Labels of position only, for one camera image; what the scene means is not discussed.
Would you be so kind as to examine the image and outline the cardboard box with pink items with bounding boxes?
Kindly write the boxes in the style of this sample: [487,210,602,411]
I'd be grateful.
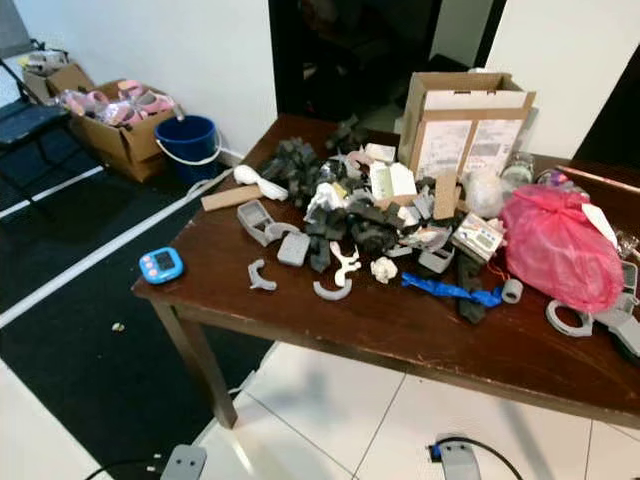
[64,80,177,184]

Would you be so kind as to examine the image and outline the blue crumpled plastic strip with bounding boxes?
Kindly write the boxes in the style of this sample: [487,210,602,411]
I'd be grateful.
[400,272,504,309]

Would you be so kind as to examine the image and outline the grey rounded square part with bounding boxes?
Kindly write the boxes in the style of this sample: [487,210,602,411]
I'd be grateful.
[275,232,310,268]

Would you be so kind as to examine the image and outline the small grey cylinder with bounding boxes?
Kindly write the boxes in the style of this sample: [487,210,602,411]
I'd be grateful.
[502,279,526,306]

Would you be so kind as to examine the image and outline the open cardboard box with labels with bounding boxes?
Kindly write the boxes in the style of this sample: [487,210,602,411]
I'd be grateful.
[398,70,538,182]

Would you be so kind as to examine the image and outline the white crumpled paper ball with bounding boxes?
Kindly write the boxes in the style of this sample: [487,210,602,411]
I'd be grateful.
[370,257,399,285]

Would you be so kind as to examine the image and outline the dark grey foam pieces pile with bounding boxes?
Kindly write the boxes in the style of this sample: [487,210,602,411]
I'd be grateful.
[258,118,456,276]

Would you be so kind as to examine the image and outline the small grey curved plastic part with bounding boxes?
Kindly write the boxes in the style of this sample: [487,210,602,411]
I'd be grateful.
[247,259,279,293]

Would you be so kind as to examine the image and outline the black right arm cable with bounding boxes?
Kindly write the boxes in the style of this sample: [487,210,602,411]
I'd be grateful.
[458,435,527,480]

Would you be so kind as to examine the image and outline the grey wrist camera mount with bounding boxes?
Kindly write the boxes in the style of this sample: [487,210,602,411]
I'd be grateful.
[428,435,487,480]
[161,444,210,480]

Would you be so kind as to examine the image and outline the blue digital timer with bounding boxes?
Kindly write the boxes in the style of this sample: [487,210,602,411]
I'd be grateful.
[139,247,185,285]

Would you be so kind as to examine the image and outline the pink plastic bag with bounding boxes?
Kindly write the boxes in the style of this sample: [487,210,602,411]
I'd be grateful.
[499,184,627,315]

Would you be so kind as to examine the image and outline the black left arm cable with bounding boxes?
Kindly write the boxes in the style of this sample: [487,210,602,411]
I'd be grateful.
[85,454,167,480]

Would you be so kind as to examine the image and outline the flat brown cardboard strip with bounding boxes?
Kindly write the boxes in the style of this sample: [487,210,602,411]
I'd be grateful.
[201,185,265,214]

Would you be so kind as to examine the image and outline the clear crumpled plastic bag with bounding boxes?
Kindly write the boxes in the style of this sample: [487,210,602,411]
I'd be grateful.
[459,168,507,220]

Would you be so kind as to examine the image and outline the dark brown wooden table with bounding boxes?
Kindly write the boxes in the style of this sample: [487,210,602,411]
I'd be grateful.
[132,113,640,433]

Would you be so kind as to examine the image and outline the blue plastic bucket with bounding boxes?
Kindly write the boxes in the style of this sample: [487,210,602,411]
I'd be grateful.
[155,114,222,187]

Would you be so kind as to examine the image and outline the white curved plastic part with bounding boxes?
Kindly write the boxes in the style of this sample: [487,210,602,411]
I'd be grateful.
[312,242,362,303]

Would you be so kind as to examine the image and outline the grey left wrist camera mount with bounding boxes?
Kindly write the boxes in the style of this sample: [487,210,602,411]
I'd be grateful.
[161,444,210,480]

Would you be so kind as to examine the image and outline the upright brown cardboard piece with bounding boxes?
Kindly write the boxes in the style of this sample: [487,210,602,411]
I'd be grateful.
[432,170,462,222]

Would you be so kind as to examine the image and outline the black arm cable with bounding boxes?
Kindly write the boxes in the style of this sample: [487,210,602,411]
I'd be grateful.
[85,454,167,480]
[458,435,527,480]

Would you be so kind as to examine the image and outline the white ring shaped part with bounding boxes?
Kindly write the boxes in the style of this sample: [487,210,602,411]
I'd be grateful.
[545,299,599,339]

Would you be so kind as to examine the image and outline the small printed product box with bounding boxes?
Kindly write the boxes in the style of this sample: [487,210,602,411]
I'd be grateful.
[449,213,505,264]

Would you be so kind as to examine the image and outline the small cardboard box with clutter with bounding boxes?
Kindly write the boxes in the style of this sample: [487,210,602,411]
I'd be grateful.
[20,50,97,105]

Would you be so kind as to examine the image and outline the black folding chair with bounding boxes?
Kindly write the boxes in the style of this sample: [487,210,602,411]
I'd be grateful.
[0,62,67,201]

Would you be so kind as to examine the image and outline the white paper tag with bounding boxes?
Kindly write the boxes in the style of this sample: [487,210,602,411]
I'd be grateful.
[581,203,620,249]

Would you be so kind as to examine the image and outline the long dark grey foam piece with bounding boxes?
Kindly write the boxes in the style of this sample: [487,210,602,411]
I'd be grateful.
[454,252,491,325]

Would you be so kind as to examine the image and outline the clear glass jar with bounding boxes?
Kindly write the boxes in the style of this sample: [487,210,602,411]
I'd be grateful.
[500,151,534,189]

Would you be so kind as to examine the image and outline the grey open plastic housing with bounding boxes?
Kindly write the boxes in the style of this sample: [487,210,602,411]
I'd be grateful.
[236,199,282,248]

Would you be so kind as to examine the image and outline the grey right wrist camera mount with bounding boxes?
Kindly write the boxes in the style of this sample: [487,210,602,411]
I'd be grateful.
[428,435,487,480]

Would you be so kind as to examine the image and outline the large grey plastic part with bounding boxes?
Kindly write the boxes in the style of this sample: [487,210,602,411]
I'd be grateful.
[594,260,640,363]

